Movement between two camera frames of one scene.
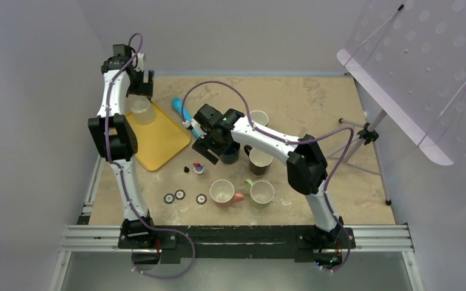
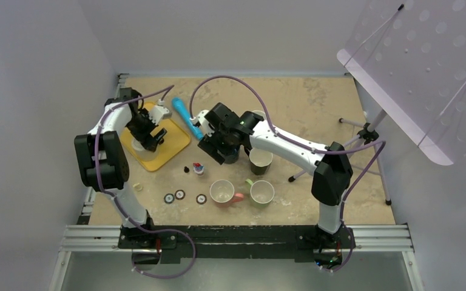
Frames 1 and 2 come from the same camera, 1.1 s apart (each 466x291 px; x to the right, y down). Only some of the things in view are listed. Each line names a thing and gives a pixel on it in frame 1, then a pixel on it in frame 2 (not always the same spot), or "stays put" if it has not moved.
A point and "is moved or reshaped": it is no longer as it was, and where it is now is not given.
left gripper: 144,88 → 142,136
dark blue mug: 231,155 stays put
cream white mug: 142,109 is moved or reshaped
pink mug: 222,193 stays put
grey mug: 259,117 stays put
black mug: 260,160 stays put
